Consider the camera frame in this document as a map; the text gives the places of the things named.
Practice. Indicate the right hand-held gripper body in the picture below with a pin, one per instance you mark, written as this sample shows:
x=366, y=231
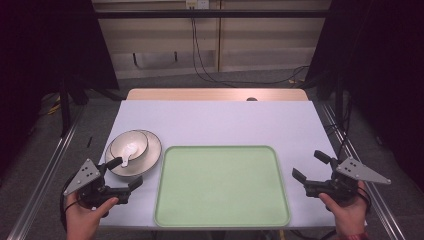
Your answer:
x=346, y=180

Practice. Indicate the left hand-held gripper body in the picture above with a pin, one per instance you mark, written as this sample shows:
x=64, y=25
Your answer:
x=87, y=181

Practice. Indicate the person's right hand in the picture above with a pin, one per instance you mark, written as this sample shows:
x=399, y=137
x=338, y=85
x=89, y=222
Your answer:
x=346, y=213

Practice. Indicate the person's left hand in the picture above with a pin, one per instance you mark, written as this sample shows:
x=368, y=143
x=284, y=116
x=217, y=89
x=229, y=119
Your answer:
x=86, y=218

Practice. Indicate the white ceramic spoon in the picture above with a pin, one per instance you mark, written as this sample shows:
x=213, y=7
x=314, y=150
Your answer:
x=128, y=151

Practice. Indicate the cream bowl with dark rim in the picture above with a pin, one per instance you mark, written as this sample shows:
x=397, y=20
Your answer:
x=131, y=143

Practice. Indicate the cream plate with dark rim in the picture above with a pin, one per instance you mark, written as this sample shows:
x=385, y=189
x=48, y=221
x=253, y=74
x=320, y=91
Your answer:
x=151, y=156

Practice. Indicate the green plastic tray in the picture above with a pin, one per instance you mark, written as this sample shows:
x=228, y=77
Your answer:
x=221, y=186

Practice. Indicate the white table mat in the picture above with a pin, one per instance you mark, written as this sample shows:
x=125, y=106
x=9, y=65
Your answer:
x=216, y=123

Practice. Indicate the black curtain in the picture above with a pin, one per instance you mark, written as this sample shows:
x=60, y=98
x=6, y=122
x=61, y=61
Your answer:
x=376, y=66
x=40, y=66

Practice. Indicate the black horizontal bar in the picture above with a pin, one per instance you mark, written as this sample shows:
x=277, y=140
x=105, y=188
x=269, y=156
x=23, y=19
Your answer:
x=210, y=13

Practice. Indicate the metal floor rail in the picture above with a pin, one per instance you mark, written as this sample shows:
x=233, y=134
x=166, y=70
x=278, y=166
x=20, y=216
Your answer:
x=43, y=170
x=360, y=160

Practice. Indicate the white wall socket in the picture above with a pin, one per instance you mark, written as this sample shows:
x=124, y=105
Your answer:
x=197, y=4

